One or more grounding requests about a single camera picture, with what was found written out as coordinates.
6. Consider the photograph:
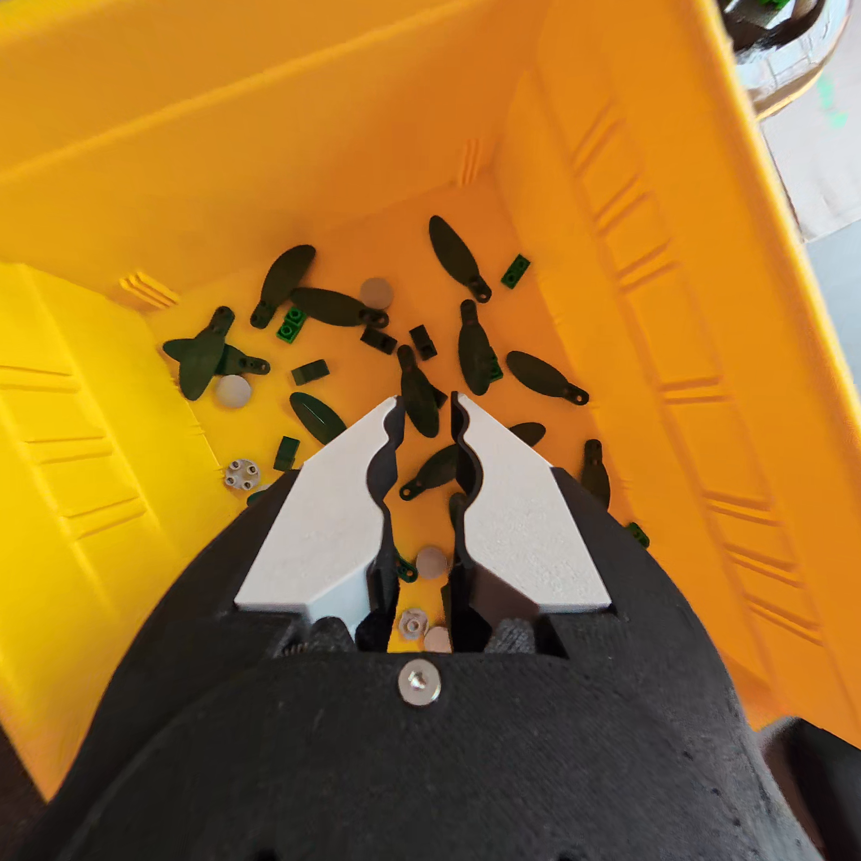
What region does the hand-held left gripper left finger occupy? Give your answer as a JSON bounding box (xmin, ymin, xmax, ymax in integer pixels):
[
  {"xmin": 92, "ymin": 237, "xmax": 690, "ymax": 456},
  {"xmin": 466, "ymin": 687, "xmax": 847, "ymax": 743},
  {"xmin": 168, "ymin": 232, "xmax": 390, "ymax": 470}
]
[{"xmin": 234, "ymin": 396, "xmax": 408, "ymax": 651}]

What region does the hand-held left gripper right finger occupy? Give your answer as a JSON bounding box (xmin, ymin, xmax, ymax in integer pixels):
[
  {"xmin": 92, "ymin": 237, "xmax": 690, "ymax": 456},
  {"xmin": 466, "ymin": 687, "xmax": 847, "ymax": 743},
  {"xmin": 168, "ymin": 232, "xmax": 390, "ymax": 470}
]
[{"xmin": 449, "ymin": 391, "xmax": 613, "ymax": 652}]

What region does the pile of dark green leaves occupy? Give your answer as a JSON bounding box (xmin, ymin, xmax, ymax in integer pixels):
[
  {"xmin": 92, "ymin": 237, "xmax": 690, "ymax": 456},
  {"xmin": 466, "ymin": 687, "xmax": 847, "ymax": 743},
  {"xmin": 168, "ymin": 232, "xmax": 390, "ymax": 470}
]
[{"xmin": 163, "ymin": 215, "xmax": 612, "ymax": 512}]

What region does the yellow plastic bin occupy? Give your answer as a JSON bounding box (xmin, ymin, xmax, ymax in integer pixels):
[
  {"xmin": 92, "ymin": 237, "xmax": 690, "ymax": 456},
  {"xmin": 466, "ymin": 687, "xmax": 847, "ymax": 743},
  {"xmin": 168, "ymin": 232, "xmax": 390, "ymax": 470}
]
[{"xmin": 0, "ymin": 0, "xmax": 861, "ymax": 801}]

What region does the lego bamboo model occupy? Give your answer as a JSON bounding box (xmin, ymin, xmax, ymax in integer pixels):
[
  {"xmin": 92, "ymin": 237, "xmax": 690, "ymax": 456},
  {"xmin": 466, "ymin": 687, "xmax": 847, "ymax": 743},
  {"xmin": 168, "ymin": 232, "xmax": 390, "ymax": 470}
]
[{"xmin": 716, "ymin": 0, "xmax": 852, "ymax": 122}]

